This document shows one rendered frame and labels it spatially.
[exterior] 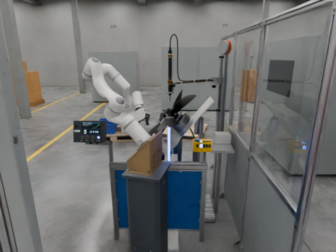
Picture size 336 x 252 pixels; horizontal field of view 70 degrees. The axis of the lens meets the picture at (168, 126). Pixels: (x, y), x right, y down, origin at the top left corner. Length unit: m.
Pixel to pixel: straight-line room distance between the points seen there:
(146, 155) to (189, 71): 6.29
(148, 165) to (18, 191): 1.18
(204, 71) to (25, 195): 7.45
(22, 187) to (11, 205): 0.06
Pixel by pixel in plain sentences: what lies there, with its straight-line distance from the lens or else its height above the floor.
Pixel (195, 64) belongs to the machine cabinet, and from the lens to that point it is 7.90.
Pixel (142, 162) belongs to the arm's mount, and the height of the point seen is 1.03.
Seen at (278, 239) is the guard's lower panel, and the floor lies 0.69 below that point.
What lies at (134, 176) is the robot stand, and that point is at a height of 0.93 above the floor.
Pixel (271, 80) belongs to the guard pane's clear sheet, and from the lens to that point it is 1.83.
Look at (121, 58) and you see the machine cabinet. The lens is 9.57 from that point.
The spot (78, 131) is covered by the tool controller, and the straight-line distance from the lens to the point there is 2.22.
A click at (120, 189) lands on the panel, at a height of 0.57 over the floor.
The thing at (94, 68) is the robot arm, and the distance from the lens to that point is 1.97.
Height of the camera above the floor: 1.80
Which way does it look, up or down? 16 degrees down
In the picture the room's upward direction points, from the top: straight up
